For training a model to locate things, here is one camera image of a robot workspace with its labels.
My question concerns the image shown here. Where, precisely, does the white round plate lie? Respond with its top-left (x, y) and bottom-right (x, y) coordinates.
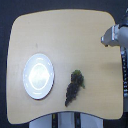
top-left (23, 54), bottom-right (54, 100)

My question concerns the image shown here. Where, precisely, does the dark purple grape bunch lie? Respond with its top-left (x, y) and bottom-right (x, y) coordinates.
top-left (65, 70), bottom-right (85, 106)

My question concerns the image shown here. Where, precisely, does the white table base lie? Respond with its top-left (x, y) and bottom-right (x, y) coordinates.
top-left (29, 112), bottom-right (103, 128)

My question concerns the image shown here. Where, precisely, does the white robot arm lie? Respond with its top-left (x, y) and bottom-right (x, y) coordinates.
top-left (101, 12), bottom-right (128, 48)

